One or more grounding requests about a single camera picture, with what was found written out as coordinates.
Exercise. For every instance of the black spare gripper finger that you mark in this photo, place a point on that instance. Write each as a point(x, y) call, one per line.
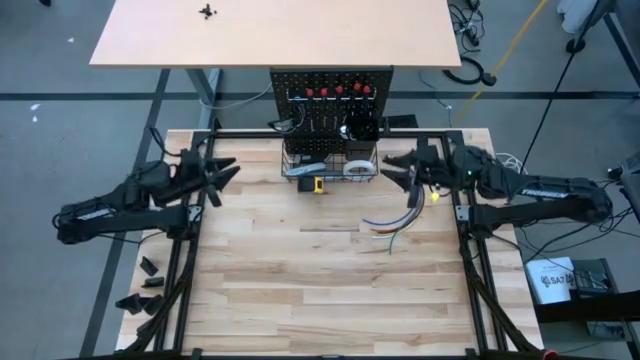
point(130, 304)
point(149, 266)
point(152, 303)
point(154, 282)

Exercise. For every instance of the yellow black tape measure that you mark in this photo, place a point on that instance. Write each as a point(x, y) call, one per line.
point(306, 185)

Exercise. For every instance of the black side cart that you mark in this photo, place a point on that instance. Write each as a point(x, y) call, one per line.
point(590, 310)

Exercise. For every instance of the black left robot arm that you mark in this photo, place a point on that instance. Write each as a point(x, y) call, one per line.
point(125, 220)

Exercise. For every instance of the black peg board bin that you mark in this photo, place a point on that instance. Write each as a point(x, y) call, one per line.
point(360, 150)

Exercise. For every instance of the thin black slanted pole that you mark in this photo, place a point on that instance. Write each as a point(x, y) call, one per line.
point(553, 100)

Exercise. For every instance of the black electronic device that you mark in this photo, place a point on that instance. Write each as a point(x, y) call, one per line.
point(590, 274)

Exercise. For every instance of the red emergency button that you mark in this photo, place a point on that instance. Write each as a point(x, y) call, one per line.
point(551, 356)

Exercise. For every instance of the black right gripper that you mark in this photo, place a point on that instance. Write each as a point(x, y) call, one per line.
point(445, 167)

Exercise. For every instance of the red tube piece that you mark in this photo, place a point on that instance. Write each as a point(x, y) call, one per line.
point(385, 231)

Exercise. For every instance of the grey desk leg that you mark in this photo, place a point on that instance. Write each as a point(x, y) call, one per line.
point(202, 90)

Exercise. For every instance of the white printed booklet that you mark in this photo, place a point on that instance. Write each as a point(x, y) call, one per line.
point(547, 282)

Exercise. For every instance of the white tube piece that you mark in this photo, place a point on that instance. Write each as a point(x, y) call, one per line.
point(382, 236)

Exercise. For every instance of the silver peg board hook rail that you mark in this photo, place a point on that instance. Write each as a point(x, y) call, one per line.
point(300, 99)

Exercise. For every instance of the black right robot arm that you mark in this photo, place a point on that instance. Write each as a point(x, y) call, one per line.
point(550, 200)

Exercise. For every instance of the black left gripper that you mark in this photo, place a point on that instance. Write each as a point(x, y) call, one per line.
point(192, 172)

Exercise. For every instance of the grey utility knife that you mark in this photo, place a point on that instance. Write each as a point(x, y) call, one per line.
point(305, 170)

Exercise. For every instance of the black perforated peg board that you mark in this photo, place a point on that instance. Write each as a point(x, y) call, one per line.
point(310, 140)

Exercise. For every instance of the white masking tape roll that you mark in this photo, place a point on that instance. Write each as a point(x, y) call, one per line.
point(359, 163)

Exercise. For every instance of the light wood desk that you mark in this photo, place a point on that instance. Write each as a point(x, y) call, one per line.
point(275, 35)

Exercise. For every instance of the white cloth bundle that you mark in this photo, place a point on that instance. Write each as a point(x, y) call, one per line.
point(575, 12)

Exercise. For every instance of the small black hardware pieces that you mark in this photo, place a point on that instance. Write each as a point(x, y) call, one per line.
point(207, 11)

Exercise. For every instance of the black aluminium table frame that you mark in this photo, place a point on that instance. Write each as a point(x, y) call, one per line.
point(260, 134)

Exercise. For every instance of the grey equipment case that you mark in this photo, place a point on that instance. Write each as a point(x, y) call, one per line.
point(632, 175)

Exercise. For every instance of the black round stand base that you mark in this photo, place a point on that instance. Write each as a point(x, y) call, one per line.
point(576, 46)

